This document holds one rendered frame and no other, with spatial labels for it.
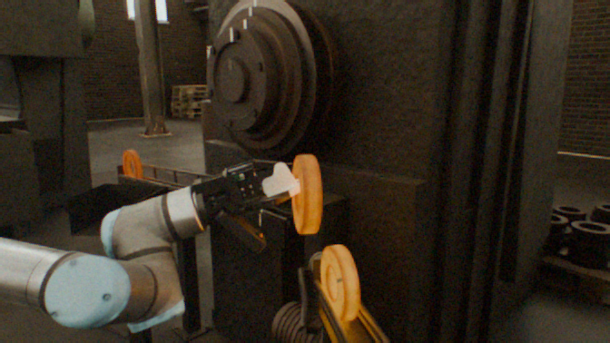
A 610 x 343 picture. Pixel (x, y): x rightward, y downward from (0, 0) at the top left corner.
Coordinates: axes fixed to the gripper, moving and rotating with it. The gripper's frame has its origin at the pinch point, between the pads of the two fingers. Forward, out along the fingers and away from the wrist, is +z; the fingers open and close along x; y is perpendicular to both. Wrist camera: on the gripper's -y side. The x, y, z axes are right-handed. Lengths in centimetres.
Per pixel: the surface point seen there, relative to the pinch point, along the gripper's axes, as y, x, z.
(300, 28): 29.6, 32.3, 13.4
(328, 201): -15.1, 26.0, 7.1
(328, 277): -22.8, 3.3, -0.6
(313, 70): 19.0, 28.6, 13.1
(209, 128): -21, 337, -45
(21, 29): 93, 257, -138
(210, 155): -4, 88, -25
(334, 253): -15.6, -1.0, 1.6
